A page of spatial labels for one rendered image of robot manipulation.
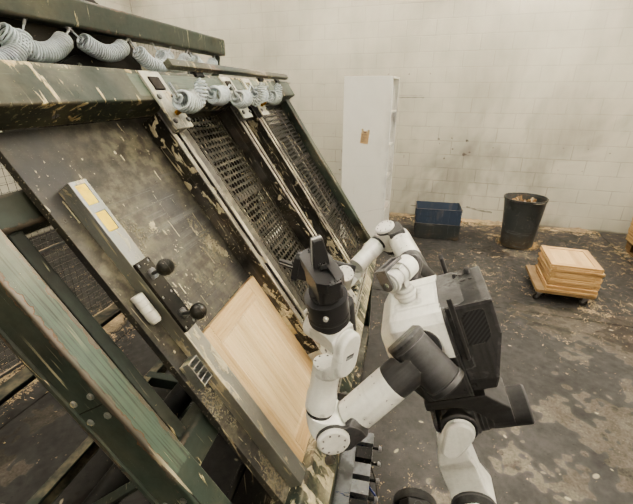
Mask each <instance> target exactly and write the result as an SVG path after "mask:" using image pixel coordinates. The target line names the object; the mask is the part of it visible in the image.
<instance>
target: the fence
mask: <svg viewBox="0 0 633 504"><path fill-rule="evenodd" d="M81 184H86V186H87V187H88V188H89V190H90V191H91V192H92V194H93V195H94V196H95V198H96V199H97V200H98V201H99V202H98V203H96V204H93V205H90V206H89V205H88V203H87V202H86V201H85V199H84V198H83V197H82V195H81V194H80V193H79V192H78V190H77V189H76V188H75V186H77V185H81ZM58 193H59V194H60V196H61V197H62V198H63V199H64V201H65V202H66V203H67V204H68V206H69V207H70V208H71V210H72V211H73V212H74V213H75V215H76V216H77V217H78V218H79V220H80V221H81V222H82V224H83V225H84V226H85V227H86V229H87V230H88V231H89V232H90V234H91V235H92V236H93V237H94V239H95V240H96V241H97V243H98V244H99V245H100V246H101V248H102V249H103V250H104V251H105V253H106V254H107V255H108V257H109V258H110V259H111V260H112V262H113V263H114V264H115V265H116V267H117V268H118V269H119V271H120V272H121V273H122V274H123V276H124V277H125V278H126V279H127V281H128V282H129V283H130V285H131V286H132V287H133V288H134V290H135V291H136V292H137V293H140V292H143V294H144V295H145V296H146V298H147V299H148V300H149V301H150V303H151V304H152V305H153V307H154V308H155V309H156V310H157V312H158V313H159V314H160V316H161V320H160V323H161V324H162V325H163V327H164V328H165V329H166V330H167V332H168V333H169V334H170V335H171V337H172V338H173V339H174V341H175V342H176V343H177V344H178V346H179V347H180V348H181V349H182V351H183V352H184V353H185V355H186V356H187V357H188V358H189V357H191V356H194V355H197V356H198V358H199V359H200V360H201V361H202V363H203V364H204V365H205V367H206V368H207V369H208V370H209V372H210V373H211V374H212V377H211V378H210V380H209V381H208V382H207V383H208V384H209V385H210V386H211V388H212V389H213V390H214V391H215V393H216V394H217V395H218V397H219V398H220V399H221V400H222V402H223V403H224V404H225V405H226V407H227V408H228V409H229V411H230V412H231V413H232V414H233V416H234V417H235V418H236V419H237V421H238V422H239V423H240V425H241V426H242V427H243V428H244V430H245V431H246V432H247V433H248V435H249V436H250V437H251V439H252V440H253V441H254V442H255V444H256V445H257V446H258V447H259V449H260V450H261V451H262V453H263V454H264V455H265V456H266V458H267V459H268V460H269V461H270V463H271V464H272V465H273V467H274V468H275V469H276V470H277V472H278V473H279V474H280V475H281V477H282V478H283V479H284V481H285V482H286V483H287V484H288V486H289V487H290V488H291V487H296V486H300V485H302V482H303V479H304V475H305V471H306V468H305V467H304V465H303V464H302V463H301V462H300V460H299V459H298V458H297V456H296V455H295V454H294V452H293V451H292V450H291V448H290V447H289V446H288V444H287V443H286V442H285V440H284V439H283V438H282V437H281V435H280V434H279V433H278V431H277V430H276V429H275V427H274V426H273V425H272V423H271V422H270V421H269V419H268V418H267V417H266V415H265V414H264V413H263V412H262V410H261V409H260V408H259V406H258V405H257V404H256V402H255V401H254V400H253V398H252V397H251V396H250V394H249V393H248V392H247V391H246V389H245V388H244V387H243V385H242V384H241V383H240V381H239V380H238V379H237V377H236V376H235V375H234V373H233V372H232V371H231V369H230V368H229V367H228V366H227V364H226V363H225V362H224V360H223V359H222V358H221V356H220V355H219V354H218V352H217V351H216V350H215V348H214V347H213V346H212V344H211V343H210V342H209V341H208V339H207V338H206V337H205V335H204V334H203V333H202V331H201V330H200V329H199V327H198V326H197V325H196V323H195V324H194V325H193V326H192V327H191V328H190V330H189V331H188V332H186V333H184V332H183V331H182V329H181V328H180V327H179V325H178V324H177V323H176V322H175V320H174V319H173V318H172V316H171V315H170V314H169V313H168V311H167V310H166V309H165V307H164V306H163V305H162V304H161V302H160V301H159V300H158V298H157V297H156V296H155V294H154V293H153V292H152V291H151V289H150V288H149V287H148V285H147V284H146V283H145V282H144V280H143V279H142V278H141V276H140V275H139V274H138V273H137V271H136V270H135V269H134V267H133V265H134V264H136V263H138V262H139V261H141V260H142V259H144V258H145V256H144V255H143V254H142V252H141V251H140V250H139V249H138V247H137V246H136V245H135V243H134V242H133V241H132V239H131V238H130V237H129V235H128V234H127V233H126V231H125V230H124V229H123V227H122V226H121V225H120V224H119V222H118V221H117V220H116V218H115V217H114V216H113V214H112V213H111V212H110V210H109V209H108V208H107V206H106V205H105V204H104V202H103V201H102V200H101V199H100V197H99V196H98V195H97V193H96V192H95V191H94V189H93V188H92V187H91V185H90V184H89V183H88V181H87V180H86V179H82V180H78V181H74V182H71V183H68V184H66V185H65V186H64V187H63V188H62V189H61V190H59V191H58ZM102 210H105V211H106V212H107V213H108V215H109V216H110V217H111V218H112V220H113V221H114V222H115V224H116V225H117V226H118V228H117V229H115V230H113V231H111V232H109V230H108V229H107V228H106V227H105V225H104V224H103V223H102V221H101V220H100V219H99V217H98V216H97V215H96V214H95V213H97V212H100V211H102Z"/></svg>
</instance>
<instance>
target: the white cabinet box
mask: <svg viewBox="0 0 633 504"><path fill-rule="evenodd" d="M399 80H400V77H396V76H344V108H343V145H342V183H341V188H342V190H343V191H344V193H345V195H346V196H347V198H348V200H349V202H350V203H351V205H352V207H353V208H354V210H355V212H356V213H357V215H358V217H359V218H360V220H361V222H362V223H363V225H364V227H365V229H366V230H367V232H368V234H369V235H370V237H371V238H372V236H373V235H374V234H375V233H376V231H375V228H376V226H377V225H378V224H379V223H381V222H382V221H385V220H389V208H390V195H391V183H392V170H393V157H394V144H395V131H396V118H397V106H398V93H399Z"/></svg>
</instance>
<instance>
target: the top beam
mask: <svg viewBox="0 0 633 504"><path fill-rule="evenodd" d="M137 71H142V70H129V69H117V68H104V67H91V66H78V65H66V64H53V63H40V62H27V61H15V60H2V59H0V131H3V130H13V129H24V128H34V127H44V126H55V125H65V124H76V123H86V122H96V121H107V120H117V119H128V118H138V117H148V116H153V115H154V114H155V113H156V112H158V111H159V110H160V109H161V107H160V106H159V104H158V103H157V101H156V100H155V98H154V97H153V95H152V94H151V92H150V91H149V90H148V88H147V87H146V85H145V84H144V82H143V81H142V79H141V78H140V76H139V75H138V73H137ZM158 73H159V74H160V76H161V77H162V79H163V80H164V82H165V83H166V85H167V86H168V88H169V89H170V91H171V92H172V94H174V92H173V91H172V89H171V88H170V86H169V85H168V82H170V83H171V84H172V86H173V87H174V89H175V90H176V91H178V90H181V89H182V90H187V91H188V90H190V89H194V82H196V80H197V79H198V78H196V77H194V75H193V74H180V73H168V72H158ZM218 77H219V76H206V75H205V77H204V78H201V80H205V83H206V84H207V86H208V87H210V86H213V85H217V86H219V85H222V83H221V82H220V80H219V79H218ZM227 78H230V80H231V81H232V83H233V84H234V86H235V88H236V89H237V90H246V89H245V87H244V86H243V84H242V82H241V81H240V79H244V78H231V77H227ZM201 80H200V81H201ZM280 84H281V86H280V87H282V88H280V89H282V90H280V91H282V92H281V93H282V95H283V97H282V101H281V102H280V103H279V104H281V103H282V102H283V101H285V100H287V99H291V98H292V97H293V96H295V94H294V93H293V91H292V89H291V88H290V86H289V84H288V82H282V81H280V82H279V83H278V85H280ZM205 101H206V104H204V107H203V109H201V110H200V111H211V110H221V109H226V108H228V107H229V106H231V105H232V104H231V102H230V101H229V103H227V104H226V105H223V106H215V105H212V104H210V103H208V101H207V100H205ZM200 111H198V112H200Z"/></svg>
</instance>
